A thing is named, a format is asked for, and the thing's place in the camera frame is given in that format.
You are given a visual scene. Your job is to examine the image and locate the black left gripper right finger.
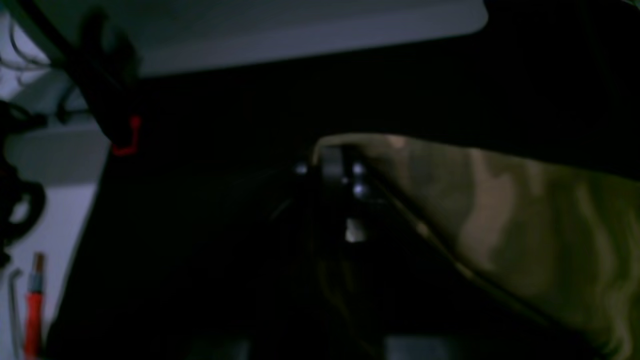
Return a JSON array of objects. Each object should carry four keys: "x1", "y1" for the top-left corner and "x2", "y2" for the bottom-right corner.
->
[{"x1": 345, "y1": 150, "x2": 576, "y2": 360}]

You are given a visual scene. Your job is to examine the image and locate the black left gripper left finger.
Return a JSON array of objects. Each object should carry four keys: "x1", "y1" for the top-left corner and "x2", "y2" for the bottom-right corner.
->
[{"x1": 190, "y1": 150, "x2": 344, "y2": 360}]

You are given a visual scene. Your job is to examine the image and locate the camouflage t-shirt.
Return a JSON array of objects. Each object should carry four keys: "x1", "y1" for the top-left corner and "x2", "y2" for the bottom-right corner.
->
[{"x1": 312, "y1": 133, "x2": 639, "y2": 360}]

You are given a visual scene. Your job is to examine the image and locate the red black clamp left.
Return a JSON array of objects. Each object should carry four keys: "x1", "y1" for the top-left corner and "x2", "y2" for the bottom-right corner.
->
[{"x1": 66, "y1": 7, "x2": 142, "y2": 157}]

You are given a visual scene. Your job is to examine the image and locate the red handled tool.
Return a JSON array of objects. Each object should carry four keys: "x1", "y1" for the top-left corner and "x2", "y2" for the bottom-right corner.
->
[{"x1": 23, "y1": 251, "x2": 45, "y2": 360}]

